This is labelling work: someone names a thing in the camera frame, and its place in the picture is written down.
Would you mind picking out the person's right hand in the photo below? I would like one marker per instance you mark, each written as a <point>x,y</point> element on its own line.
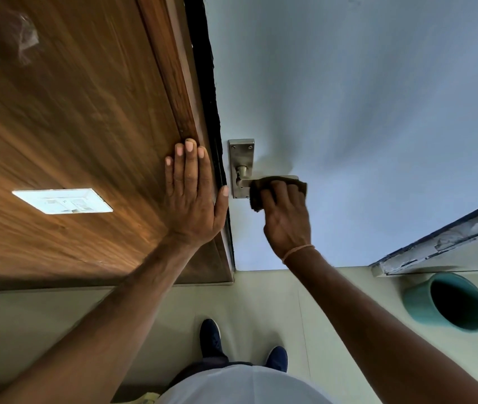
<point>287,222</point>

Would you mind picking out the person's left hand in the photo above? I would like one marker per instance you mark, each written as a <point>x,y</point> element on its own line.
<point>190,206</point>

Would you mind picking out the person's left middle finger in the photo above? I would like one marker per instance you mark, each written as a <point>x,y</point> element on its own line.
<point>191,159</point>

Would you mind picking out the person's left thumb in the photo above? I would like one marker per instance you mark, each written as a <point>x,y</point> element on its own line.
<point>222,204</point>

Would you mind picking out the person's right fingers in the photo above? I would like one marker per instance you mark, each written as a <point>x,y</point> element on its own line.
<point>269,199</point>

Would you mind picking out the person's left little finger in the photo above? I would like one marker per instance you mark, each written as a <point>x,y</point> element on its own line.
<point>169,174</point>

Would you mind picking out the brown cleaning cloth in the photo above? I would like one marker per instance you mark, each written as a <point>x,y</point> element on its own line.
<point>255,198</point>

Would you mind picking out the person's right forearm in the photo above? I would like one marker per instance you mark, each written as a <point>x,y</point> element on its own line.
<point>373,332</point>

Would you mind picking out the person's left forearm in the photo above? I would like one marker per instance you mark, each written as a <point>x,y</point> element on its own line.
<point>108,315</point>

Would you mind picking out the orange wrist thread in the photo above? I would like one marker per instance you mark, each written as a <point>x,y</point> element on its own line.
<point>297,251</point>

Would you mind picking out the white door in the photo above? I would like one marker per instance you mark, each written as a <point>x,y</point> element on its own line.
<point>369,121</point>

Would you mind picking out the person's left blue shoe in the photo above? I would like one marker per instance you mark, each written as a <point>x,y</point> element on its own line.
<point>211,338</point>

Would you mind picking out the person's blue shoe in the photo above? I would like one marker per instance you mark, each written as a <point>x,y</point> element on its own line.
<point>211,338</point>
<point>277,358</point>

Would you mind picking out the person's right blue shoe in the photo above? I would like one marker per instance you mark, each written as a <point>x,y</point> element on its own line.
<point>277,358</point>

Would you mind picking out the person's dark trousers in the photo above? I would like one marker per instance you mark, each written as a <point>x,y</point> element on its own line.
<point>205,366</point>

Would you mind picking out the person's white shirt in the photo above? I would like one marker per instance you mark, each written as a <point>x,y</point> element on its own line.
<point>243,387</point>

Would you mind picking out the teal plastic bucket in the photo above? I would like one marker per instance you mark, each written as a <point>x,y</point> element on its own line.
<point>422,302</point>

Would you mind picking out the clear plastic wrap scrap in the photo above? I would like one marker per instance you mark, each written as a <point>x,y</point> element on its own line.
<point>26,35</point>

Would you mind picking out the yellow cloth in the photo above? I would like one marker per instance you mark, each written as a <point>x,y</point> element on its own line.
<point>148,398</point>

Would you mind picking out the brown wooden wall panel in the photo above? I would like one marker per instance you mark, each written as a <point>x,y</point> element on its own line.
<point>75,121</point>

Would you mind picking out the white switch plate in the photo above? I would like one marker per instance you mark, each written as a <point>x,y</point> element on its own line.
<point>64,201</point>

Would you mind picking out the white painted door frame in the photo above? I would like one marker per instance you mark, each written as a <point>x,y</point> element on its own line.
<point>445,243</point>

